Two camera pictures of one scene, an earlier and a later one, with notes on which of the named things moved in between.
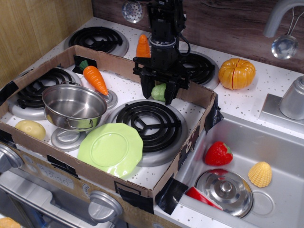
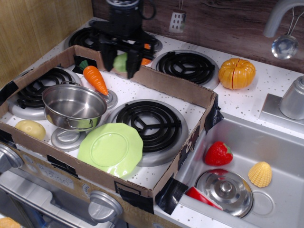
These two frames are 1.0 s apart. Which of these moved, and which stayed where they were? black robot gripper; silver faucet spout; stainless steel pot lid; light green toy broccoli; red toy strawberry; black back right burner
Moved: light green toy broccoli; black robot gripper
Stayed: red toy strawberry; black back right burner; stainless steel pot lid; silver faucet spout
